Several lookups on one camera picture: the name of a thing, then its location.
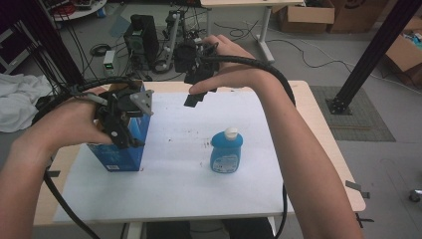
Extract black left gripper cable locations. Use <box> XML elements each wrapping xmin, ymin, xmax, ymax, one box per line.
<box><xmin>31</xmin><ymin>76</ymin><xmax>141</xmax><ymax>239</ymax></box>

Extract white foam board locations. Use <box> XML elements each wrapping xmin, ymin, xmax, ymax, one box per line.
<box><xmin>53</xmin><ymin>90</ymin><xmax>295</xmax><ymax>223</ymax></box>

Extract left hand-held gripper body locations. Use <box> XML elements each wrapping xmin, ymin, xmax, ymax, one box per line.
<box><xmin>95</xmin><ymin>88</ymin><xmax>155</xmax><ymax>131</ymax></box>

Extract person's right hand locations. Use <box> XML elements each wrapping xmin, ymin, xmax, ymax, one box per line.
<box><xmin>188</xmin><ymin>34</ymin><xmax>279</xmax><ymax>97</ymax></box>

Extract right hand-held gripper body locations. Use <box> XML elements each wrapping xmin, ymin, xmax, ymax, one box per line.
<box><xmin>174</xmin><ymin>39</ymin><xmax>221</xmax><ymax>85</ymax></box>

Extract caster wheel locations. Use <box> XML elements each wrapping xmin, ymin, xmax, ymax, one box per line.
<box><xmin>408</xmin><ymin>188</ymin><xmax>422</xmax><ymax>203</ymax></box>

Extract black metal frame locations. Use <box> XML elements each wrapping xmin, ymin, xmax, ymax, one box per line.
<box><xmin>18</xmin><ymin>0</ymin><xmax>85</xmax><ymax>88</ymax></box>

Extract grey metal stand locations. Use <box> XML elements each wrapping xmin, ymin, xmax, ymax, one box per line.
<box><xmin>153</xmin><ymin>9</ymin><xmax>187</xmax><ymax>75</ymax></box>

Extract cardboard box with blue contents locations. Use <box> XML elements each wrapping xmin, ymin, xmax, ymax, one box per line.
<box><xmin>383</xmin><ymin>16</ymin><xmax>422</xmax><ymax>88</ymax></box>

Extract small white device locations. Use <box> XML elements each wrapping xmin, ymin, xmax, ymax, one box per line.
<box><xmin>103</xmin><ymin>49</ymin><xmax>117</xmax><ymax>78</ymax></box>

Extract person's dark trousers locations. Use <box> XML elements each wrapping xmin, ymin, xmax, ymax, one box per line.
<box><xmin>145</xmin><ymin>217</ymin><xmax>277</xmax><ymax>239</ymax></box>

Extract large brown cardboard box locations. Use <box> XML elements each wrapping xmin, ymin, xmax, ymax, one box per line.
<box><xmin>327</xmin><ymin>0</ymin><xmax>393</xmax><ymax>35</ymax></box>

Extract black floor cable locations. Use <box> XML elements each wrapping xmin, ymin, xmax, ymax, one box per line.
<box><xmin>265</xmin><ymin>38</ymin><xmax>353</xmax><ymax>74</ymax></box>

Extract black computer tower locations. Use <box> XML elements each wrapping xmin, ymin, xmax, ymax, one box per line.
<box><xmin>123</xmin><ymin>13</ymin><xmax>161</xmax><ymax>72</ymax></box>

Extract white cloth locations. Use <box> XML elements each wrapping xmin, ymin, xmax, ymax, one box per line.
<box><xmin>0</xmin><ymin>73</ymin><xmax>54</xmax><ymax>133</ymax></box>

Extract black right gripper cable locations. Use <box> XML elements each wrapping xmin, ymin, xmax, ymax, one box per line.
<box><xmin>198</xmin><ymin>55</ymin><xmax>297</xmax><ymax>239</ymax></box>

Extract blue bottle with white cap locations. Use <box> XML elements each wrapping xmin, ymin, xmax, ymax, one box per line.
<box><xmin>209</xmin><ymin>126</ymin><xmax>245</xmax><ymax>174</ymax></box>

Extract small open cardboard box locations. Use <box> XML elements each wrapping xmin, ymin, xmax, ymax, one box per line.
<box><xmin>278</xmin><ymin>0</ymin><xmax>336</xmax><ymax>35</ymax></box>

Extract round white table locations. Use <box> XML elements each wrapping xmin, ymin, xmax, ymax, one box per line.
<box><xmin>49</xmin><ymin>0</ymin><xmax>108</xmax><ymax>23</ymax></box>

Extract coiled black cable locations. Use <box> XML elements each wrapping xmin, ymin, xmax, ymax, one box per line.
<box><xmin>89</xmin><ymin>43</ymin><xmax>112</xmax><ymax>57</ymax></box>

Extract person's left hand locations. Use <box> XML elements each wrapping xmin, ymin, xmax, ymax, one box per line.
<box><xmin>19</xmin><ymin>86</ymin><xmax>114</xmax><ymax>155</ymax></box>

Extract grey floor mat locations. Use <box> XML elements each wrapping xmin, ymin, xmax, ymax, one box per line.
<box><xmin>310</xmin><ymin>85</ymin><xmax>397</xmax><ymax>143</ymax></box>

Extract white floor cable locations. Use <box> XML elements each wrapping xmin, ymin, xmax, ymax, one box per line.
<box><xmin>244</xmin><ymin>19</ymin><xmax>422</xmax><ymax>96</ymax></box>

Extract black metal post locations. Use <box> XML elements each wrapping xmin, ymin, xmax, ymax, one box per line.
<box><xmin>325</xmin><ymin>0</ymin><xmax>422</xmax><ymax>117</ymax></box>

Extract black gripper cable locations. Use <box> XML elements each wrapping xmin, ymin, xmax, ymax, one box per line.
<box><xmin>198</xmin><ymin>55</ymin><xmax>297</xmax><ymax>239</ymax></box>
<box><xmin>31</xmin><ymin>76</ymin><xmax>141</xmax><ymax>239</ymax></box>

